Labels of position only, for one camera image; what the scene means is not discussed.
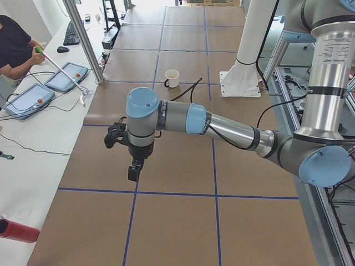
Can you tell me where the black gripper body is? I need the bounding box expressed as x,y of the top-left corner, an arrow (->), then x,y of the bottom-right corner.
128,142 -> 154,168

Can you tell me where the white smiley mug black handle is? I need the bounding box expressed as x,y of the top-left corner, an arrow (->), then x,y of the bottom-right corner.
164,69 -> 180,88

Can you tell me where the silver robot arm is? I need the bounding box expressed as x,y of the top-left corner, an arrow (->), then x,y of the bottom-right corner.
126,1 -> 354,187

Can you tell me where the long metal reacher stick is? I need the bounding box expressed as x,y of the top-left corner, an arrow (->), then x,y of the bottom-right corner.
35,45 -> 89,107

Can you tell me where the far blue teach pendant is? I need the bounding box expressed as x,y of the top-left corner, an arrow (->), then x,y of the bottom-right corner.
44,62 -> 89,93

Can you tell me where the blue teach pendant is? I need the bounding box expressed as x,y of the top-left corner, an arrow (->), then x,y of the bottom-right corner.
44,62 -> 89,93
3,83 -> 55,119

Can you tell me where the near blue teach pendant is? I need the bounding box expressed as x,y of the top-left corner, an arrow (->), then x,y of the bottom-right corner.
3,83 -> 55,119

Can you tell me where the black computer mouse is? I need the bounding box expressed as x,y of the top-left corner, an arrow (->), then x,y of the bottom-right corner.
57,46 -> 70,53

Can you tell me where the black keyboard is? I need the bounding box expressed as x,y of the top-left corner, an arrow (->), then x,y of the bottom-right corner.
63,21 -> 80,46

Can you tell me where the red water bottle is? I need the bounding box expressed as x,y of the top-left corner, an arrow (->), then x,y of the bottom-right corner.
1,219 -> 40,243

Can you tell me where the seated person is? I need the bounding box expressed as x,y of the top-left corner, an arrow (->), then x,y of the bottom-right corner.
1,15 -> 45,80

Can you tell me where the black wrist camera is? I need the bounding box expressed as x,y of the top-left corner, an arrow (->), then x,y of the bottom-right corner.
104,116 -> 129,149

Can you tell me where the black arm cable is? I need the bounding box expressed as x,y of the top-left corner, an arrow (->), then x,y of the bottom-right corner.
155,77 -> 308,150

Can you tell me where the white pedestal column with base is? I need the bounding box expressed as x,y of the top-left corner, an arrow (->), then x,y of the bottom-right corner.
220,0 -> 278,98

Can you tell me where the aluminium frame post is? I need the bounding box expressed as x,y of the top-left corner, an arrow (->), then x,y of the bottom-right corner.
63,0 -> 104,84

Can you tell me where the aluminium side frame rail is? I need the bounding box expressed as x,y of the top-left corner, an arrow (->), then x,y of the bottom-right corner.
273,38 -> 355,266

